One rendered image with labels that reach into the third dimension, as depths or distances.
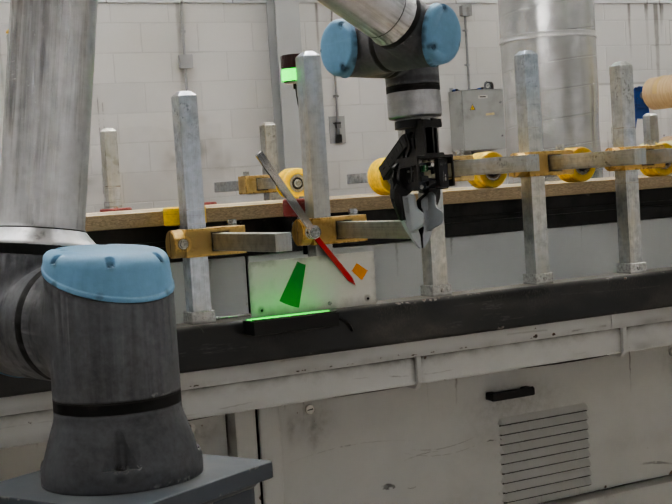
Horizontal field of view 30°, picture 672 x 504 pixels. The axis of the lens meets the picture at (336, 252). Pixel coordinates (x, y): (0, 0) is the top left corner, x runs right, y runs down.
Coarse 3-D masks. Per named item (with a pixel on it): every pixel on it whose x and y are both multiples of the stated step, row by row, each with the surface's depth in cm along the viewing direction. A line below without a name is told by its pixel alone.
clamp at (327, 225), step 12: (336, 216) 233; (348, 216) 234; (360, 216) 235; (300, 228) 230; (324, 228) 231; (336, 228) 232; (300, 240) 230; (312, 240) 231; (324, 240) 231; (336, 240) 232; (348, 240) 234; (360, 240) 235
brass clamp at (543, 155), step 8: (528, 152) 253; (536, 152) 254; (544, 152) 255; (552, 152) 256; (560, 152) 257; (568, 152) 258; (544, 160) 255; (544, 168) 255; (512, 176) 255; (520, 176) 254; (528, 176) 254
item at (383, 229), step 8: (344, 224) 230; (352, 224) 227; (360, 224) 225; (368, 224) 222; (376, 224) 220; (384, 224) 217; (392, 224) 215; (400, 224) 212; (344, 232) 230; (352, 232) 227; (360, 232) 225; (368, 232) 222; (376, 232) 220; (384, 232) 217; (392, 232) 215; (400, 232) 213
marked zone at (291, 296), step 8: (296, 264) 228; (304, 264) 229; (296, 272) 229; (304, 272) 229; (296, 280) 229; (288, 288) 228; (296, 288) 229; (288, 296) 228; (296, 296) 229; (288, 304) 228; (296, 304) 229
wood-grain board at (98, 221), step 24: (456, 192) 269; (480, 192) 272; (504, 192) 275; (552, 192) 281; (576, 192) 285; (600, 192) 288; (96, 216) 231; (120, 216) 233; (144, 216) 236; (216, 216) 243; (240, 216) 245; (264, 216) 248
